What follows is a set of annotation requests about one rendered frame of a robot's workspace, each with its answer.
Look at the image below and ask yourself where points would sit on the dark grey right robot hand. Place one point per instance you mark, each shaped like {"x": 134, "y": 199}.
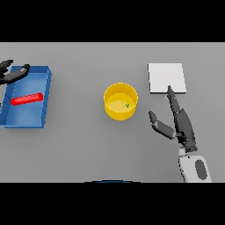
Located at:
{"x": 184, "y": 126}

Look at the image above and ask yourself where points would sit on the blue rectangular tray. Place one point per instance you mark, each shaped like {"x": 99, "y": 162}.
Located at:
{"x": 26, "y": 98}

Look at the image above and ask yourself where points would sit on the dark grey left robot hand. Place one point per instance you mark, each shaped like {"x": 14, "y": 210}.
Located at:
{"x": 14, "y": 74}

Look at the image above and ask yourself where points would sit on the pale square measuring scale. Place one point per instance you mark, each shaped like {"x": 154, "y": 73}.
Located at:
{"x": 166, "y": 78}

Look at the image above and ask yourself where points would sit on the yellow bowl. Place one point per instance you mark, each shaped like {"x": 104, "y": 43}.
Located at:
{"x": 120, "y": 101}

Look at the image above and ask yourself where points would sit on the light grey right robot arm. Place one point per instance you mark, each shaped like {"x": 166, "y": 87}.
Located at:
{"x": 194, "y": 168}

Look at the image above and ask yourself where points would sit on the red beaker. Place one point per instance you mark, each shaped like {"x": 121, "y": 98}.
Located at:
{"x": 27, "y": 99}

